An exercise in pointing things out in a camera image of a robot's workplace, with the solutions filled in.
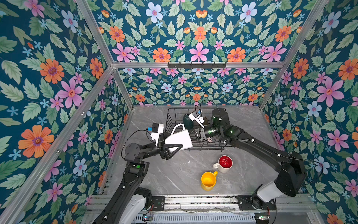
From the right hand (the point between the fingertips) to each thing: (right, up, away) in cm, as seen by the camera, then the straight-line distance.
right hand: (185, 138), depth 64 cm
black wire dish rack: (+16, -10, +31) cm, 36 cm away
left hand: (-1, -1, -7) cm, 7 cm away
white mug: (-1, +1, -5) cm, 5 cm away
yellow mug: (+13, -28, +18) cm, 35 cm away
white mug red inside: (+24, -20, +22) cm, 38 cm away
